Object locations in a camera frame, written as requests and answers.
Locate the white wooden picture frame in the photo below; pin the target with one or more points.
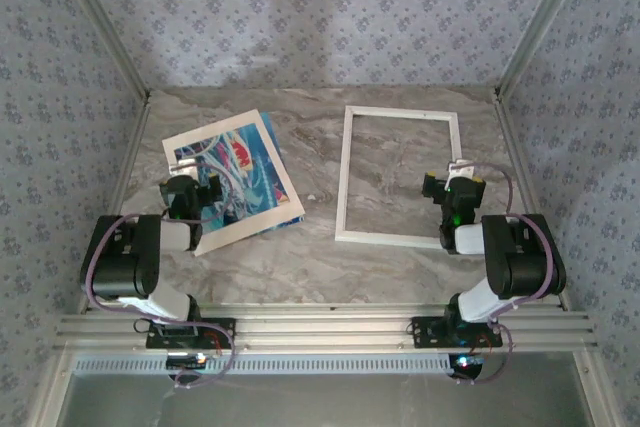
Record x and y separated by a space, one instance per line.
400 113

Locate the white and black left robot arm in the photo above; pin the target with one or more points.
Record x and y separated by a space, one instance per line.
125 257

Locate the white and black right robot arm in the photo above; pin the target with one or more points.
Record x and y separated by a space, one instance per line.
520 262

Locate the small circuit board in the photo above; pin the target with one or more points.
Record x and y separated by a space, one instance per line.
187 361
467 363

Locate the grey metal sheet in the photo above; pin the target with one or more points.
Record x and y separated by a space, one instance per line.
320 404

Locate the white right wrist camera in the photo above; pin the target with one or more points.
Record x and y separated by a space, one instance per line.
460 168

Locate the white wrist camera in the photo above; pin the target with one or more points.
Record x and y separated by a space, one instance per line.
184 167
460 168

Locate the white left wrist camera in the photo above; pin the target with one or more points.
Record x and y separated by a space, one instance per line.
184 167

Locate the aluminium side rail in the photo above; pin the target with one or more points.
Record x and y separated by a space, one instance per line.
132 152
510 132

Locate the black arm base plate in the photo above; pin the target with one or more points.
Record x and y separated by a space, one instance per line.
425 334
224 323

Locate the aluminium corner post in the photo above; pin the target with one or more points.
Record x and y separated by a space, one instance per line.
104 22
542 22

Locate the aluminium mounting rail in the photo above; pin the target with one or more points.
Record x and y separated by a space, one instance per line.
320 327

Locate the aluminium lower post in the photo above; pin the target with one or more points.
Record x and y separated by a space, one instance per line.
51 392
595 392

